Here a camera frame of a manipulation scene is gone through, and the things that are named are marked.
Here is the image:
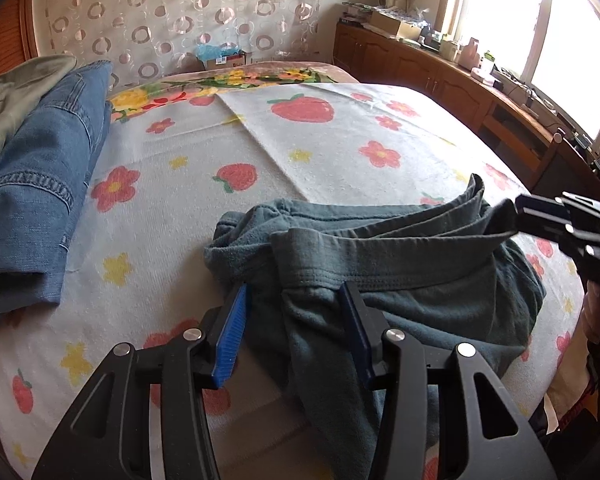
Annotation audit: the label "teal grey shorts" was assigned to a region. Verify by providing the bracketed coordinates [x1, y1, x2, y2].
[204, 176, 545, 479]

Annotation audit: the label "box with blue cloth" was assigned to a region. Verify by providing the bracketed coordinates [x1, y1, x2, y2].
[195, 44, 249, 70]

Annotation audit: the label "white jar on cabinet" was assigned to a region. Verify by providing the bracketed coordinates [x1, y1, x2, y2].
[439, 39, 458, 62]

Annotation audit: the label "person's right hand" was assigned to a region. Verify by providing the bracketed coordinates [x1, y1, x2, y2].
[581, 281, 600, 344]

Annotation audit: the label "white floral towel sheet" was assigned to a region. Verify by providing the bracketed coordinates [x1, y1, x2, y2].
[0, 81, 586, 480]

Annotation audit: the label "pink bottle on cabinet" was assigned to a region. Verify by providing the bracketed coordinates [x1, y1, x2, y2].
[457, 37, 481, 72]

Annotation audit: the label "folded olive green pants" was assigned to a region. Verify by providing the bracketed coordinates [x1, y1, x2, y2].
[0, 54, 76, 154]

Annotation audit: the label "window with wooden frame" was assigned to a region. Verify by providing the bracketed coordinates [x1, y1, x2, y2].
[442, 0, 600, 139]

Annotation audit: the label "wooden chair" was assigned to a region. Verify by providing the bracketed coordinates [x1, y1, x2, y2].
[528, 130, 600, 202]

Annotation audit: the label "cardboard box on cabinet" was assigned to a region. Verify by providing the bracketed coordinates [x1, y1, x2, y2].
[370, 10, 422, 40]

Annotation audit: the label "circle patterned sheer curtain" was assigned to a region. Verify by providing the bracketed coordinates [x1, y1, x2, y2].
[32, 0, 322, 89]

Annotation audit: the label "folded blue denim jeans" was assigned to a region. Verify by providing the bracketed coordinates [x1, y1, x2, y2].
[0, 61, 112, 318]

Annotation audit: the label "wooden sideboard cabinet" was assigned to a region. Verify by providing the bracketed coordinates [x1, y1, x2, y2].
[331, 22, 600, 201]

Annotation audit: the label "wooden louvered wardrobe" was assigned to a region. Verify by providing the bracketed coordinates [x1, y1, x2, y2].
[0, 0, 38, 75]

